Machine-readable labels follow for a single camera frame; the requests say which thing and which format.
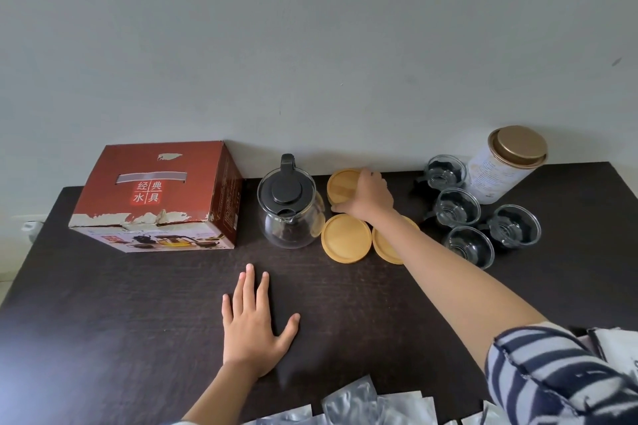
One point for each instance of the person's left hand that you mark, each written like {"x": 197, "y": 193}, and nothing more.
{"x": 249, "y": 335}

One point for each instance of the person's right hand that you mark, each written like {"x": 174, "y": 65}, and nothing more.
{"x": 371, "y": 200}

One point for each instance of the person's left middle finger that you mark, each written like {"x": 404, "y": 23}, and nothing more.
{"x": 249, "y": 290}

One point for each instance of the person's right thumb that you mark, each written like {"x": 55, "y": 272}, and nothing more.
{"x": 341, "y": 207}

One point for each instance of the person's left thumb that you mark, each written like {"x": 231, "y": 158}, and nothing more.
{"x": 289, "y": 327}

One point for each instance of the person's left little finger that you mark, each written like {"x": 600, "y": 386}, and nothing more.
{"x": 227, "y": 309}

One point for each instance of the round wooden coaster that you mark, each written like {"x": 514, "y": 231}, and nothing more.
{"x": 385, "y": 246}
{"x": 341, "y": 186}
{"x": 346, "y": 238}

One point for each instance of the person's left forearm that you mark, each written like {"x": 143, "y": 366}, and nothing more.
{"x": 224, "y": 397}

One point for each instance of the person's right forearm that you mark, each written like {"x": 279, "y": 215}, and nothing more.
{"x": 448, "y": 280}

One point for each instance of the glass teapot with black lid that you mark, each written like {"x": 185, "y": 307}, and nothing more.
{"x": 290, "y": 208}

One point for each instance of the pile of silver foil packets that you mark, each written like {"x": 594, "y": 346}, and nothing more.
{"x": 349, "y": 402}

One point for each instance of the red cardboard box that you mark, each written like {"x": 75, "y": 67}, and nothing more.
{"x": 159, "y": 190}

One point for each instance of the white tin with gold lid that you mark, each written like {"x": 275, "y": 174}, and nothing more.
{"x": 503, "y": 165}

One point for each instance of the blue white striped sleeve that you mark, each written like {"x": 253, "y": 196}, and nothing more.
{"x": 553, "y": 380}

